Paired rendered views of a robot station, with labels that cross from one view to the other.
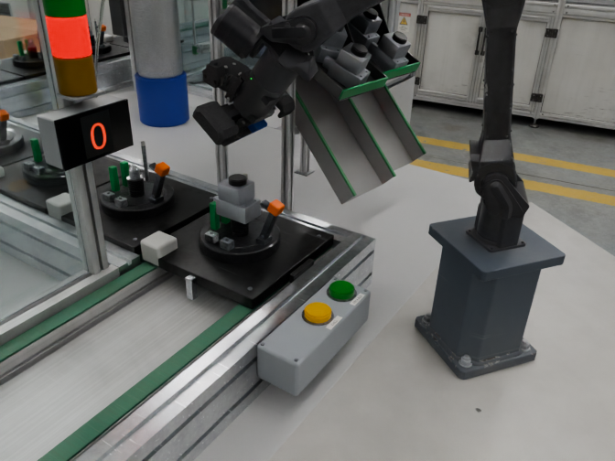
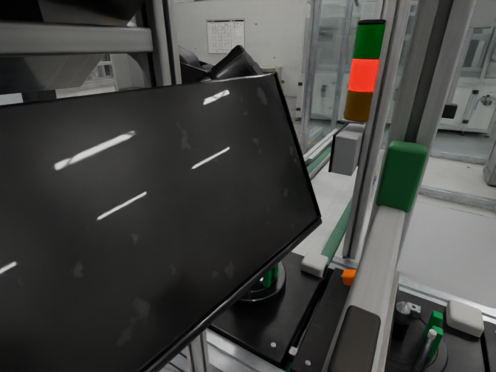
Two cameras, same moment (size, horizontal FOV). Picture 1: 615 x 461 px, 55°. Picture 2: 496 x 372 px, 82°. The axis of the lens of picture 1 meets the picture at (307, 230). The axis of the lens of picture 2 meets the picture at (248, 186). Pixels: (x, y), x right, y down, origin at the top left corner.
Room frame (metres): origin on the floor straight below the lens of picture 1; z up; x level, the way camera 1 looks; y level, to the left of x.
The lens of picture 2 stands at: (1.30, 0.10, 1.38)
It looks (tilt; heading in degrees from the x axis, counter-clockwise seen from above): 26 degrees down; 178
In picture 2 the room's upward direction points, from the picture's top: straight up
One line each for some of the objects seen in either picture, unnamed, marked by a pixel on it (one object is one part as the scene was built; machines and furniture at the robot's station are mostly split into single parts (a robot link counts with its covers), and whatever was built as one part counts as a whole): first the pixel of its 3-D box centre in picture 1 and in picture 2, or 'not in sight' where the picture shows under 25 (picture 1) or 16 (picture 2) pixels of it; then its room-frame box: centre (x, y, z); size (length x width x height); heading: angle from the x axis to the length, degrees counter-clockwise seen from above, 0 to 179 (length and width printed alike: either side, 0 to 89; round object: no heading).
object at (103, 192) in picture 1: (135, 183); (398, 322); (1.02, 0.33, 1.01); 0.24 x 0.24 x 0.13; 58
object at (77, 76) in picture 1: (75, 73); (359, 104); (0.78, 0.32, 1.28); 0.05 x 0.05 x 0.05
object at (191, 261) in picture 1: (240, 246); (249, 283); (0.88, 0.12, 0.96); 0.24 x 0.24 x 0.02; 58
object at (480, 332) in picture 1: (483, 293); not in sight; (0.77, -0.28, 0.96); 0.15 x 0.15 x 0.20; 22
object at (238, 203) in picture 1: (233, 194); not in sight; (0.89, 0.13, 1.06); 0.08 x 0.04 x 0.07; 58
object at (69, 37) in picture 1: (69, 35); (364, 74); (0.78, 0.32, 1.33); 0.05 x 0.05 x 0.05
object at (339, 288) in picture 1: (341, 292); not in sight; (0.75, -0.06, 0.96); 0.04 x 0.04 x 0.02
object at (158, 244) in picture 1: (159, 248); (314, 266); (0.85, 0.25, 0.97); 0.05 x 0.05 x 0.04; 58
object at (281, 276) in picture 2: (240, 237); (249, 275); (0.88, 0.12, 0.98); 0.14 x 0.14 x 0.02
